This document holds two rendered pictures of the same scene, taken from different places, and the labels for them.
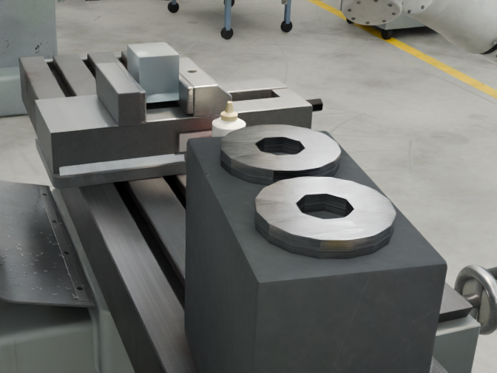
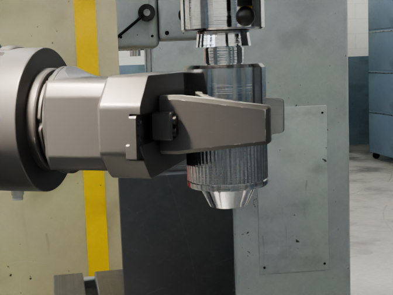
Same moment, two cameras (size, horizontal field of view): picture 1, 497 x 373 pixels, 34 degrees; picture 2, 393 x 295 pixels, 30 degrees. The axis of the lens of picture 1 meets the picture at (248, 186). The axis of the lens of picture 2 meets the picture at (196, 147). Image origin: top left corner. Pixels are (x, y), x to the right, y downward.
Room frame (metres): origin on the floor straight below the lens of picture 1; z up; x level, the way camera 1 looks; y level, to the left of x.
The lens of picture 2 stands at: (1.35, 0.17, 1.27)
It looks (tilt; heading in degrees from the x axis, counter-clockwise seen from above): 7 degrees down; 192
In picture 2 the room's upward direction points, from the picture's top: 2 degrees counter-clockwise
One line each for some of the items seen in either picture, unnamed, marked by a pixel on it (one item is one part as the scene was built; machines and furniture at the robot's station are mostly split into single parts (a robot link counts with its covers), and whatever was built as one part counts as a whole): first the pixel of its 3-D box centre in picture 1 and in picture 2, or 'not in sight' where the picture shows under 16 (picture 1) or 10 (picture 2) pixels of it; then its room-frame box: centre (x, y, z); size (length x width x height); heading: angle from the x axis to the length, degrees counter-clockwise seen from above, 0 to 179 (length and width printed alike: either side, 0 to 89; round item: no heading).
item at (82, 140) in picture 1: (175, 112); not in sight; (1.01, 0.10, 1.01); 0.35 x 0.15 x 0.11; 113
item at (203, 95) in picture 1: (194, 85); not in sight; (1.02, 0.08, 1.05); 0.12 x 0.06 x 0.04; 23
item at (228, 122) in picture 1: (228, 144); not in sight; (0.91, 0.03, 1.01); 0.04 x 0.04 x 0.11
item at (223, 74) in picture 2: not in sight; (224, 72); (0.94, 0.10, 1.26); 0.05 x 0.05 x 0.01
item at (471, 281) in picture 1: (460, 303); not in sight; (1.13, -0.36, 0.66); 0.16 x 0.12 x 0.12; 113
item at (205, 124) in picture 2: not in sight; (211, 125); (0.97, 0.10, 1.23); 0.06 x 0.02 x 0.03; 88
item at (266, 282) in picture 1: (291, 295); (173, 230); (0.51, -0.04, 1.06); 0.22 x 0.12 x 0.20; 16
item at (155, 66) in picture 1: (152, 72); not in sight; (1.00, 0.13, 1.07); 0.06 x 0.05 x 0.06; 23
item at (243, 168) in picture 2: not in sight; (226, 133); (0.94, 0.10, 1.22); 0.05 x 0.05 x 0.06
